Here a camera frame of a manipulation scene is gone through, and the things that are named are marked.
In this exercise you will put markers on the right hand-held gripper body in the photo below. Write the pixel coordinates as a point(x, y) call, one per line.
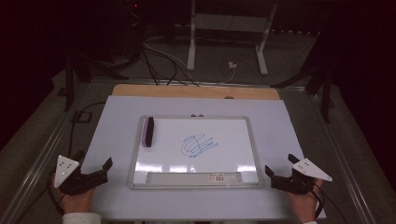
point(308, 169)

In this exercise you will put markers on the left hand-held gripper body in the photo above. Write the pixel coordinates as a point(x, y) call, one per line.
point(67, 174)

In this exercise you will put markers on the purple and black whiteboard eraser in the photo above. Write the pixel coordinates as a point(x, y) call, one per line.
point(148, 132)

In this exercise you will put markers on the person's left hand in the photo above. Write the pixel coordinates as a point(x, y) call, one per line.
point(76, 203)

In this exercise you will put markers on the person's right hand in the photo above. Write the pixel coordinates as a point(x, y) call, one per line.
point(303, 205)

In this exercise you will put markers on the black square floor plate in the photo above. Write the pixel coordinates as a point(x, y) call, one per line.
point(82, 117)

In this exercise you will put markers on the large white sheet board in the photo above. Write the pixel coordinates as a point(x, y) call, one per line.
point(118, 124)

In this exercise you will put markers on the silver framed whiteboard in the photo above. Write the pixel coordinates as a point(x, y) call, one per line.
point(218, 155)

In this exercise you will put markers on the black tripod stand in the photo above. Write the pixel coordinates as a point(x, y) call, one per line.
point(69, 84)
point(325, 93)

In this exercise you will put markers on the dark equipment rack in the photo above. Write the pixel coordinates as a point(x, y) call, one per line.
point(134, 28)

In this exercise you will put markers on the white metal stand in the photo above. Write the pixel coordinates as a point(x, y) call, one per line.
point(191, 46)

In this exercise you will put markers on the aluminium frame rail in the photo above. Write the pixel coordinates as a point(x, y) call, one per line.
point(34, 168)
point(205, 83)
point(345, 155)

